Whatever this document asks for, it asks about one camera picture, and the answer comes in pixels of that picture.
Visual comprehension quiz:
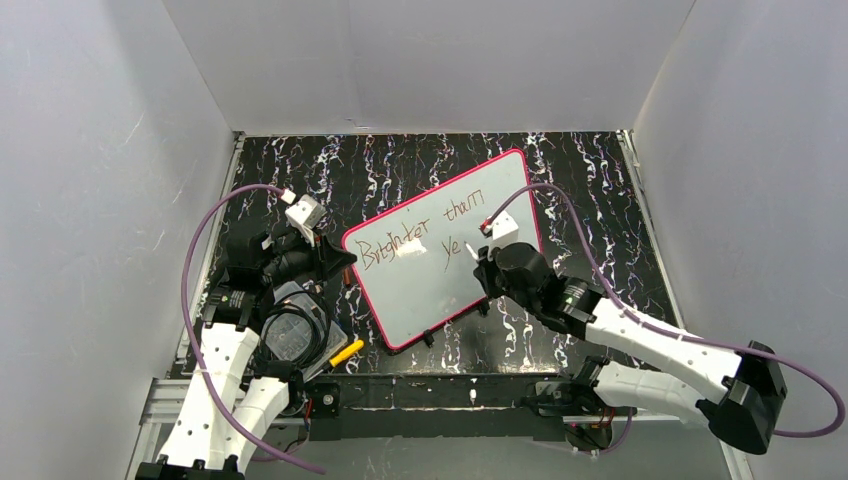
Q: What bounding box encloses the white marker pen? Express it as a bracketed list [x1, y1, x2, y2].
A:
[464, 242, 479, 263]

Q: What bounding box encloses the pink framed whiteboard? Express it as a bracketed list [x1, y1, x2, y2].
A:
[342, 149, 530, 350]

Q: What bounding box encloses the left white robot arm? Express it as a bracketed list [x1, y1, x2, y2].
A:
[135, 228, 357, 479]

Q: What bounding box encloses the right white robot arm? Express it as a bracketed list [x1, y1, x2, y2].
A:
[473, 242, 787, 455]

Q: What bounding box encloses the clear plastic parts box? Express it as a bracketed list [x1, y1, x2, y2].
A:
[262, 281, 349, 377]

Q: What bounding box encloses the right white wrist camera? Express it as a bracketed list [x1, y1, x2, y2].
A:
[480, 210, 519, 252]

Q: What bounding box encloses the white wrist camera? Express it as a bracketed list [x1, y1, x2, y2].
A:
[480, 210, 519, 252]
[281, 189, 327, 247]

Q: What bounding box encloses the coiled black cable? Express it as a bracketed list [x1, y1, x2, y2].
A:
[258, 291, 334, 372]

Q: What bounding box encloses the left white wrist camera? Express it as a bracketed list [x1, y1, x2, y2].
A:
[281, 189, 327, 247]

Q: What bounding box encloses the yellow handled tool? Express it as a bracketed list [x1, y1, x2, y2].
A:
[328, 339, 365, 369]

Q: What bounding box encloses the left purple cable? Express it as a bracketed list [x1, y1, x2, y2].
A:
[181, 184, 327, 476]

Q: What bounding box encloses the purple cable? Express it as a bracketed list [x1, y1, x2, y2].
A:
[181, 184, 327, 476]
[483, 183, 847, 440]

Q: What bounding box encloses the aluminium frame rail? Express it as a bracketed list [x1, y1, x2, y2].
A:
[138, 376, 738, 425]

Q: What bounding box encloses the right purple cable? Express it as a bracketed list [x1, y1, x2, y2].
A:
[483, 183, 847, 440]

